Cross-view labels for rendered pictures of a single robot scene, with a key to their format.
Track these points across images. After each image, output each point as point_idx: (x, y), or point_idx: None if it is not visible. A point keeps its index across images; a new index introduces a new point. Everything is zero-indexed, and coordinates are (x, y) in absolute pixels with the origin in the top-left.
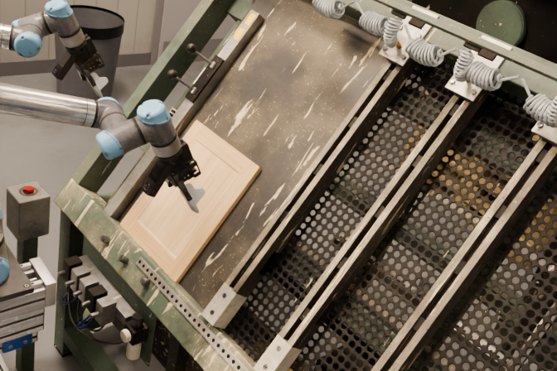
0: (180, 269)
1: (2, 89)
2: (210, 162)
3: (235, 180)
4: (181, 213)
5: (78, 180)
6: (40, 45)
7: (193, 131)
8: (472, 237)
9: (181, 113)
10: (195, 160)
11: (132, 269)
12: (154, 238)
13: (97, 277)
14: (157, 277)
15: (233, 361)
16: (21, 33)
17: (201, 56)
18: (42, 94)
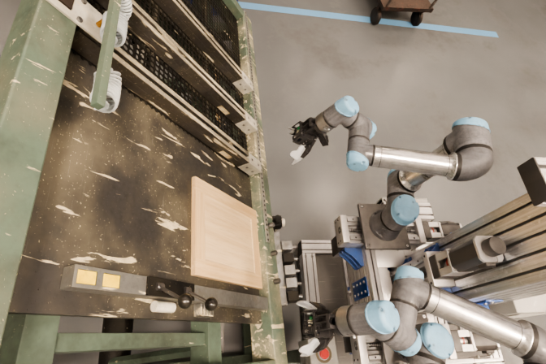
0: (252, 210)
1: (445, 155)
2: (210, 230)
3: (209, 194)
4: (237, 234)
5: (274, 363)
6: (399, 268)
7: (202, 268)
8: (178, 4)
9: (202, 291)
10: (300, 122)
11: (270, 244)
12: (253, 245)
13: (280, 276)
14: (265, 218)
15: (258, 145)
16: (421, 276)
17: (174, 292)
18: (416, 152)
